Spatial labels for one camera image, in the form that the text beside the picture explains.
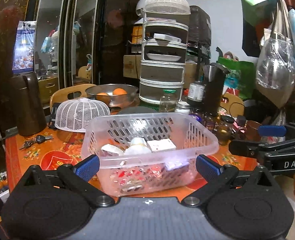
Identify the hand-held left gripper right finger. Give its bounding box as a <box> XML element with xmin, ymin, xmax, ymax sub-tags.
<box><xmin>182</xmin><ymin>154</ymin><xmax>274</xmax><ymax>207</ymax></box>

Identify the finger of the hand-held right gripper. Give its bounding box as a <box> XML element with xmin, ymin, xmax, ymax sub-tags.
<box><xmin>228</xmin><ymin>137</ymin><xmax>295</xmax><ymax>159</ymax></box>
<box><xmin>258</xmin><ymin>122</ymin><xmax>295</xmax><ymax>138</ymax></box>

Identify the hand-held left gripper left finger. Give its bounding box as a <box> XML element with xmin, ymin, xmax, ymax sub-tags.
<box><xmin>23</xmin><ymin>154</ymin><xmax>115</xmax><ymax>208</ymax></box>

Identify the white and black box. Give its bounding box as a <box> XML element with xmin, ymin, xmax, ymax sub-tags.
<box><xmin>101</xmin><ymin>144</ymin><xmax>124</xmax><ymax>157</ymax></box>

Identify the purple cube box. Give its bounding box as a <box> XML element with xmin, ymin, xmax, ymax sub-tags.
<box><xmin>165</xmin><ymin>159</ymin><xmax>189</xmax><ymax>178</ymax></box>

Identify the red box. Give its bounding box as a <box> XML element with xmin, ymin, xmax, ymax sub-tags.
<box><xmin>113</xmin><ymin>168</ymin><xmax>139</xmax><ymax>182</ymax></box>

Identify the red candy bag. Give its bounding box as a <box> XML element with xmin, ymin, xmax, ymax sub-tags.
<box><xmin>146</xmin><ymin>167</ymin><xmax>166</xmax><ymax>179</ymax></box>

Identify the white plush toy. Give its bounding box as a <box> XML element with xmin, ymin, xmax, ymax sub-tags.
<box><xmin>124</xmin><ymin>137</ymin><xmax>151</xmax><ymax>155</ymax></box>

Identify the clear plastic basket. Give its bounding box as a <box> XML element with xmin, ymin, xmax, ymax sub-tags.
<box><xmin>81</xmin><ymin>112</ymin><xmax>219</xmax><ymax>197</ymax></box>

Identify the brown cup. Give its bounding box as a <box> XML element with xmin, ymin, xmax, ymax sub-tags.
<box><xmin>245</xmin><ymin>120</ymin><xmax>263</xmax><ymax>142</ymax></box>

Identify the amber glass jar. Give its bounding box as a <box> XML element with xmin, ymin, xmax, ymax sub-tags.
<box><xmin>216</xmin><ymin>116</ymin><xmax>235</xmax><ymax>145</ymax></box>

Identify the beige tote bag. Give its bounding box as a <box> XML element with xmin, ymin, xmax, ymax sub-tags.
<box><xmin>256</xmin><ymin>0</ymin><xmax>295</xmax><ymax>108</ymax></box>

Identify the wooden chair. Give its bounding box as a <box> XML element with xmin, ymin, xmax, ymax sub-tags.
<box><xmin>50</xmin><ymin>84</ymin><xmax>95</xmax><ymax>110</ymax></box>
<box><xmin>220</xmin><ymin>92</ymin><xmax>245</xmax><ymax>118</ymax></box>

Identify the dark labelled jar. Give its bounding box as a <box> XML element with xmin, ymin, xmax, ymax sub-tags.
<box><xmin>203</xmin><ymin>112</ymin><xmax>220</xmax><ymax>130</ymax></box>

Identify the white mesh food cover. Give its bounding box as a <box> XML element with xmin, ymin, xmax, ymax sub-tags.
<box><xmin>55</xmin><ymin>97</ymin><xmax>111</xmax><ymax>132</ymax></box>

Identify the bunch of keys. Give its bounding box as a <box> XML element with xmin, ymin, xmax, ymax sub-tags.
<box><xmin>20</xmin><ymin>135</ymin><xmax>54</xmax><ymax>150</ymax></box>

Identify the black wallet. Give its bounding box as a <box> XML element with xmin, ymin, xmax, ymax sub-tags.
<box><xmin>48</xmin><ymin>107</ymin><xmax>58</xmax><ymax>129</ymax></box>

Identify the jar with white lid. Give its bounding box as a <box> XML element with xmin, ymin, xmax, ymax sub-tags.
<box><xmin>174</xmin><ymin>101</ymin><xmax>191</xmax><ymax>115</ymax></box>

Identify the clear plastic bag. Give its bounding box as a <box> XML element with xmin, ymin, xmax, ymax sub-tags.
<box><xmin>256</xmin><ymin>36</ymin><xmax>295</xmax><ymax>90</ymax></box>

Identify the green shopping bag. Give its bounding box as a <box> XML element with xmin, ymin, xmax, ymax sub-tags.
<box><xmin>216</xmin><ymin>52</ymin><xmax>255</xmax><ymax>100</ymax></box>

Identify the black electric kettle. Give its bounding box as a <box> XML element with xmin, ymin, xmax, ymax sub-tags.
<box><xmin>202</xmin><ymin>63</ymin><xmax>230</xmax><ymax>115</ymax></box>

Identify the metal bowl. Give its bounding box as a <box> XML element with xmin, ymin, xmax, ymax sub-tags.
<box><xmin>85</xmin><ymin>84</ymin><xmax>139</xmax><ymax>108</ymax></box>

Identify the dark bottle with white label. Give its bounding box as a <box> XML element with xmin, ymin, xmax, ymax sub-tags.
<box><xmin>187</xmin><ymin>81</ymin><xmax>205</xmax><ymax>105</ymax></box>

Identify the glass jar with green lid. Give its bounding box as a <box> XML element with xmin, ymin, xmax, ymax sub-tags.
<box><xmin>159</xmin><ymin>89</ymin><xmax>176</xmax><ymax>113</ymax></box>

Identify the brown thermos jug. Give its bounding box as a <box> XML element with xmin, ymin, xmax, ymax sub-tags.
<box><xmin>11</xmin><ymin>71</ymin><xmax>47</xmax><ymax>137</ymax></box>

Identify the tiered mesh food cabinet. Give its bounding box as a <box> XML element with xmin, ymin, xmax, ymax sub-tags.
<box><xmin>139</xmin><ymin>0</ymin><xmax>191</xmax><ymax>105</ymax></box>

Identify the cardboard box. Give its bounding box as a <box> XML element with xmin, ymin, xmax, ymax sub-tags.
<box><xmin>123</xmin><ymin>55</ymin><xmax>142</xmax><ymax>78</ymax></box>

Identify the white plate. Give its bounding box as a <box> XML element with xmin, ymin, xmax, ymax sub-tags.
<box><xmin>147</xmin><ymin>53</ymin><xmax>182</xmax><ymax>62</ymax></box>

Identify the green gift bag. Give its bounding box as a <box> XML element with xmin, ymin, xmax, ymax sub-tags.
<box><xmin>240</xmin><ymin>0</ymin><xmax>283</xmax><ymax>27</ymax></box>

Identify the black suitcase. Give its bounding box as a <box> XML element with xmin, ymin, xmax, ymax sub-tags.
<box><xmin>187</xmin><ymin>5</ymin><xmax>211</xmax><ymax>47</ymax></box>

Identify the blue snack bag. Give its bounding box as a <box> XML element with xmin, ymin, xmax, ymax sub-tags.
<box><xmin>13</xmin><ymin>20</ymin><xmax>37</xmax><ymax>75</ymax></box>

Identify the dark wooden wardrobe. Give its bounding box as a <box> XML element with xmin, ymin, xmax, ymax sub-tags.
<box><xmin>0</xmin><ymin>0</ymin><xmax>153</xmax><ymax>153</ymax></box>

